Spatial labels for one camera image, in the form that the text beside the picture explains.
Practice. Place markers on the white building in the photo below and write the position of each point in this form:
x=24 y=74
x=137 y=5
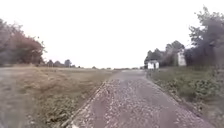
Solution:
x=181 y=58

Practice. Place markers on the small white shed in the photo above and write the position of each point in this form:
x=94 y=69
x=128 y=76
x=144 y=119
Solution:
x=153 y=64

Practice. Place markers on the row of trees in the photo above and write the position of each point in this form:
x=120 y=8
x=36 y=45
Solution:
x=203 y=43

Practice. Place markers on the grey gravel path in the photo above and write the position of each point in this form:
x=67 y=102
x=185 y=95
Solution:
x=133 y=103

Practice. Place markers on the grass verge with weeds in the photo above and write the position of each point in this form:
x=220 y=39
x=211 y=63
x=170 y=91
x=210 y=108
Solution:
x=190 y=86

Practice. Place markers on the distant trees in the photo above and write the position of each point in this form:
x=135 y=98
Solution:
x=60 y=63

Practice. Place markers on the grass field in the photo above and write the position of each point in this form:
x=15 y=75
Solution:
x=43 y=90

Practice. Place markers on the clump of trees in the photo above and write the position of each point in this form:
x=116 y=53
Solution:
x=20 y=46

